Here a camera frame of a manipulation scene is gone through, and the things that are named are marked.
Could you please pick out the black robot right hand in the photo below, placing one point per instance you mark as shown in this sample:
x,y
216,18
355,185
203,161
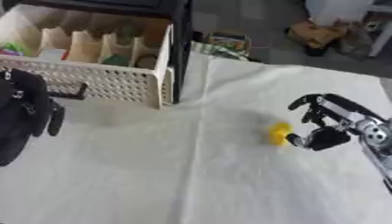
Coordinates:
x,y
331,137

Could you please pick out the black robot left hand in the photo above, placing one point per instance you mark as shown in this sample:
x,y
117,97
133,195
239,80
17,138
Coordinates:
x,y
20,110

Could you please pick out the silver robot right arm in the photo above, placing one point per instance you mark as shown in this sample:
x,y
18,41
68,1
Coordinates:
x,y
378,140

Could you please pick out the green toy in drawer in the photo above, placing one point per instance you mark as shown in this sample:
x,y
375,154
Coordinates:
x,y
13,48

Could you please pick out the pale compartment drawer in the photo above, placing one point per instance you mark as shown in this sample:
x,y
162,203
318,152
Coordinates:
x,y
92,58

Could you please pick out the yellow toy object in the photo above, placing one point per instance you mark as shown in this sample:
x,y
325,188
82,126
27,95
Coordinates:
x,y
279,133

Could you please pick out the white red small object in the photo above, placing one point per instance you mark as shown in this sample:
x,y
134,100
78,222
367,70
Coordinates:
x,y
53,54

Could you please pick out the tan bag on floor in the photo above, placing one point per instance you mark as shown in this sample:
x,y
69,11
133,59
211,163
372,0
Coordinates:
x,y
317,34

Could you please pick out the dark green round object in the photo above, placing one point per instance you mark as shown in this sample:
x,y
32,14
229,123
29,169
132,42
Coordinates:
x,y
116,60

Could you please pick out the white chair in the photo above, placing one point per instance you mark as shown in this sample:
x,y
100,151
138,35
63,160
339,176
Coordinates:
x,y
357,20

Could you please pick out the brown round object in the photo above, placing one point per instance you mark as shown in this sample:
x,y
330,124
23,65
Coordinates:
x,y
147,61

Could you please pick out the colourful printed box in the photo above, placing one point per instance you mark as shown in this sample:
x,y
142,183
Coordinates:
x,y
228,43

